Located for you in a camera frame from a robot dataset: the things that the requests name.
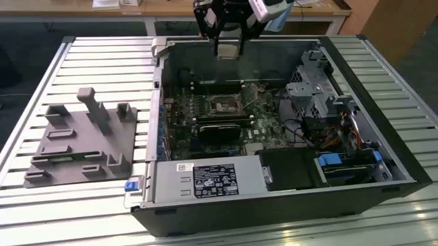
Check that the pale blue teach pendant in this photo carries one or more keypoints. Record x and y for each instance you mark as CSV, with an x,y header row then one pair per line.
x,y
277,23

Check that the blue drive bay clip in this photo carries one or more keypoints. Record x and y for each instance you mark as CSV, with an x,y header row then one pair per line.
x,y
376,157

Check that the wooden desk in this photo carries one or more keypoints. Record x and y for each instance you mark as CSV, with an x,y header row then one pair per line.
x,y
50,11

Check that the black open PC case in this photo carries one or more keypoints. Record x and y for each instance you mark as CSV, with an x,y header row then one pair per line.
x,y
239,217

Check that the silver chipset heatsink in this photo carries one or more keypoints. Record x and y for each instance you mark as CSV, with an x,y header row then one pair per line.
x,y
255,148

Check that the hard disk in blue carrier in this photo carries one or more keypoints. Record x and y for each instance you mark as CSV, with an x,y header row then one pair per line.
x,y
329,160

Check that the green motherboard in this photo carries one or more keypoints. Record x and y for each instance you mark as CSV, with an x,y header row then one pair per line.
x,y
264,123

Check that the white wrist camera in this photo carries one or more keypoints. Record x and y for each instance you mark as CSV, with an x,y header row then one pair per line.
x,y
259,10

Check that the small white box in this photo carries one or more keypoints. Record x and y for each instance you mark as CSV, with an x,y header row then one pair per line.
x,y
130,2

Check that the square silver CPU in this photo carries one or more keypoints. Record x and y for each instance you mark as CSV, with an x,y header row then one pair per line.
x,y
228,52

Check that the green RAM stick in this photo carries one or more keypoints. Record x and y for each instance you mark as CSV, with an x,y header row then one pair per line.
x,y
85,155

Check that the black CPU socket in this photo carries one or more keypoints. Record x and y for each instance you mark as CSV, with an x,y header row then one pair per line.
x,y
223,105

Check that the black graphics card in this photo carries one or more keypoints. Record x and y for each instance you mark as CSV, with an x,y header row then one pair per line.
x,y
219,132

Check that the thin metal locking lever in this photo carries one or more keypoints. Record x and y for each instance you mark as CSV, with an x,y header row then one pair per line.
x,y
249,103
205,88

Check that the silver metal drive cage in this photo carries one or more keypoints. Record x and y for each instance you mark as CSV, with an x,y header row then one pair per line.
x,y
300,89

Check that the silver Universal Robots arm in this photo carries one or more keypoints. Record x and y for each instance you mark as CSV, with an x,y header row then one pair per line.
x,y
229,32

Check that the blue case latch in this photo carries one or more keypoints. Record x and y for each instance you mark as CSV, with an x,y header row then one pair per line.
x,y
132,185

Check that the grey power supply unit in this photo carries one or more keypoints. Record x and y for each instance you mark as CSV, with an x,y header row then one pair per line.
x,y
166,179

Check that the black RAM slot bank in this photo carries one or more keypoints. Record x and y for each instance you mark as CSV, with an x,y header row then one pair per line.
x,y
223,87

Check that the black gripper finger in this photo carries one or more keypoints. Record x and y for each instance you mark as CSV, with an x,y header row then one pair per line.
x,y
251,29
206,30

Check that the black RAM stick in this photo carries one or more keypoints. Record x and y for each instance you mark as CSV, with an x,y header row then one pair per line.
x,y
221,120

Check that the wooden cabinet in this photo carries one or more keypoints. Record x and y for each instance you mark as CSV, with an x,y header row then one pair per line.
x,y
392,25

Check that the grey parts rack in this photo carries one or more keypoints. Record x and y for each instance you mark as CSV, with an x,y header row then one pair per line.
x,y
78,143

